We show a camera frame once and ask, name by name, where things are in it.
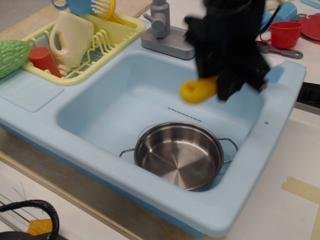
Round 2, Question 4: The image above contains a beige masking tape strip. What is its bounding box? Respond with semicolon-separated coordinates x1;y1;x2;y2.
281;176;320;205

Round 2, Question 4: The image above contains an orange tape piece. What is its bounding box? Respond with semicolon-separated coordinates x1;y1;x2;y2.
26;219;53;236

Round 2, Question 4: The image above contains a blue toy plate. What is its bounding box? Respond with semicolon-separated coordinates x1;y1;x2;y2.
260;10;273;29

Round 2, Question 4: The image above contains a blue toy tumbler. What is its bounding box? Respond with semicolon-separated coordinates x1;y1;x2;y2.
272;1;298;23

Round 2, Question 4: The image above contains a black object at right edge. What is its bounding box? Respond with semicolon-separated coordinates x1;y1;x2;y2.
296;82;320;109

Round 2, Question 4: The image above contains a blue cup in rack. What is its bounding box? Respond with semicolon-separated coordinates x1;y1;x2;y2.
51;0;93;15

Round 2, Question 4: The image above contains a yellow dish brush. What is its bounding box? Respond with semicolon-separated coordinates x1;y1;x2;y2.
90;0;126;26

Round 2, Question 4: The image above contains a yellow dish rack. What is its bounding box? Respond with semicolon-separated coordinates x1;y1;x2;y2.
21;14;146;86

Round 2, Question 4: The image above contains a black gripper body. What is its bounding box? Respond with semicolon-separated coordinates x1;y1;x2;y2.
184;0;265;71

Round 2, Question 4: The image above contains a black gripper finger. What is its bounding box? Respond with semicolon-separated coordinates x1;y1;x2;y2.
217;53;270;101
195;49;221;78

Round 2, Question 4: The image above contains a red toy plate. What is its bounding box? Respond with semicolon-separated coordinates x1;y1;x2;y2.
298;14;320;41

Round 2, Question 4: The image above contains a black braided cable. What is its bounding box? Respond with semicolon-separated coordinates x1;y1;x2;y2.
0;199;60;240

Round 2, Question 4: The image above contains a green bitter gourd toy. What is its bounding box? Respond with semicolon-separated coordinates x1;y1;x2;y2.
0;39;31;79

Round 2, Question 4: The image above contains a cream plastic jug bottle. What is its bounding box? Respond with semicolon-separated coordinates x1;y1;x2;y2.
49;11;95;77

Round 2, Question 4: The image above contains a stainless steel pot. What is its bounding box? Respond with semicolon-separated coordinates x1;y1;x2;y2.
131;121;239;191

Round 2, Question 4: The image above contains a grey toy faucet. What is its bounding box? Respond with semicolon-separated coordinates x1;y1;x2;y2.
141;0;195;60

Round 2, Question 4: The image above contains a grey toy spoon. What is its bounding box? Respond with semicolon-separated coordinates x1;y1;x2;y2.
255;41;304;60

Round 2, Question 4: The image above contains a red plastic cup in rack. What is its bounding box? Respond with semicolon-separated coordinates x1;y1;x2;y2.
28;46;62;78

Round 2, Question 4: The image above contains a red toy cup with handle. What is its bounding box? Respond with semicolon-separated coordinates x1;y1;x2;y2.
259;21;302;49

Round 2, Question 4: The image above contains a yellow handled white toy knife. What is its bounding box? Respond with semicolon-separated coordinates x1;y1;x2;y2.
179;58;287;105

